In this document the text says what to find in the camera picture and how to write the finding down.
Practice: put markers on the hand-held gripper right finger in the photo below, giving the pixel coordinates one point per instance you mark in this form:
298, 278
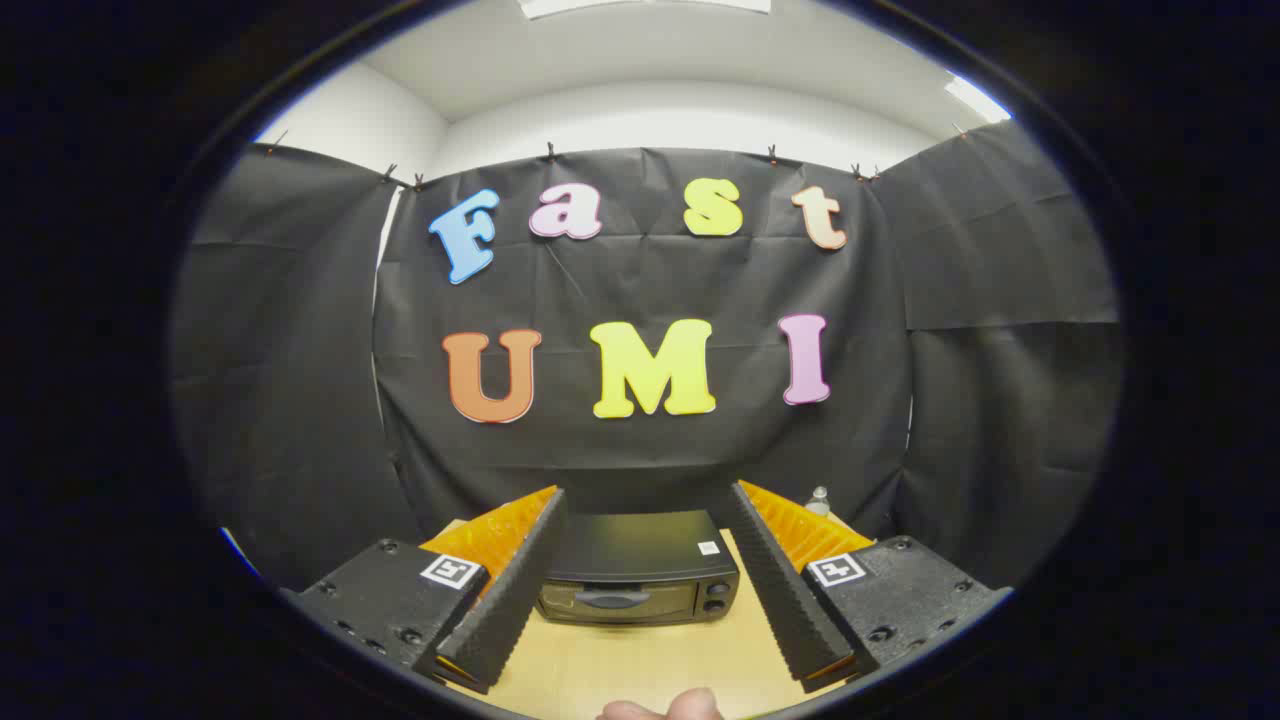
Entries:
780, 590

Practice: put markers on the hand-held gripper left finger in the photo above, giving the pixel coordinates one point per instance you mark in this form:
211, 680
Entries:
510, 590

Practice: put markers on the black toaster oven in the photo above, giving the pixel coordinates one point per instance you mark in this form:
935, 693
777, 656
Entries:
640, 550

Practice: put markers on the green label plastic bottle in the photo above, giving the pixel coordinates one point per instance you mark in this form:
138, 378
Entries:
819, 503

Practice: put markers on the small ceiling light panel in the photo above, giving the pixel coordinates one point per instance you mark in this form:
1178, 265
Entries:
975, 98

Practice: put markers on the long ceiling light panel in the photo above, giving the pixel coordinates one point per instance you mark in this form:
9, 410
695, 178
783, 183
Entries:
640, 6

